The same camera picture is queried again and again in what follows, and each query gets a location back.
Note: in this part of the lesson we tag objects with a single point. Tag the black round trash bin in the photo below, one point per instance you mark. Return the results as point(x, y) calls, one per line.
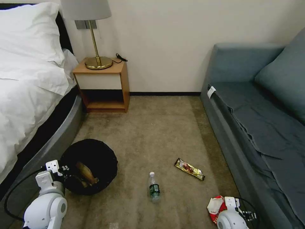
point(95, 152)

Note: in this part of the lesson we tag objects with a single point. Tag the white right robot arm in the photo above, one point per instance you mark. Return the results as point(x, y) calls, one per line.
point(227, 220)

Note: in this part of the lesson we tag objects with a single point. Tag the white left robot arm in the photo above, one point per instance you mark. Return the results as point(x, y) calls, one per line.
point(45, 210)

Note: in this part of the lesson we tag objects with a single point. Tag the brown banana peel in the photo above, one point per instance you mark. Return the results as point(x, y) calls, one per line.
point(87, 174)

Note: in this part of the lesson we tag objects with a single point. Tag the red white crumpled packet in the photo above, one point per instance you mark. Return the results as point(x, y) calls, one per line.
point(214, 207)

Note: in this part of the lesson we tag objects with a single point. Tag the grey bed base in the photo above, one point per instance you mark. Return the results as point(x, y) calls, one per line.
point(59, 136)

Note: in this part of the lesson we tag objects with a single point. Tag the gold snack wrapper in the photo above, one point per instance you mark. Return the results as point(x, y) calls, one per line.
point(189, 169)

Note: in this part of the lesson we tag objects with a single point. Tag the white duvet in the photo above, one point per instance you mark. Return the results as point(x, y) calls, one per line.
point(28, 105)

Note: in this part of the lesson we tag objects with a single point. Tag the clear plastic bottle green label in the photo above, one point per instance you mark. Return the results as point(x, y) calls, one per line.
point(154, 188)

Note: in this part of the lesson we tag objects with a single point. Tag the wooden nightstand white drawer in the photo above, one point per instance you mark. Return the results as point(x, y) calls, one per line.
point(102, 83)

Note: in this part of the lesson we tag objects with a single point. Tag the blue grey sofa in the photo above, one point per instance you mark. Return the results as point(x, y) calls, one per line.
point(250, 114)

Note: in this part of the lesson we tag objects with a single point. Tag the small white pillow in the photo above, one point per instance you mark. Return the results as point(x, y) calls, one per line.
point(70, 63)

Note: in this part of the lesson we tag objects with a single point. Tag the white sofa tag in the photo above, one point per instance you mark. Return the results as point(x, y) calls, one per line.
point(211, 91)

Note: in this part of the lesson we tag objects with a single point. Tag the large white pillow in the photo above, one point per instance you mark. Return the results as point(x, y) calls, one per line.
point(26, 40)

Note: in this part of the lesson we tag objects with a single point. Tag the black headboard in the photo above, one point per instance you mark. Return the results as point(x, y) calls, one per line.
point(63, 33)

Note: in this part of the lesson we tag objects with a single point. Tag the blue grey sofa cushion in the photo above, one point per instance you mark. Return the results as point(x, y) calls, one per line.
point(283, 78)

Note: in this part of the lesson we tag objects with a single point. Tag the brass table lamp grey shade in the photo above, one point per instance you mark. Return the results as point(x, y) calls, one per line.
point(95, 31)

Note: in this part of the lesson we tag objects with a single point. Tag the grey wall switch panel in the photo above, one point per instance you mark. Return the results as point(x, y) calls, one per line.
point(80, 24)

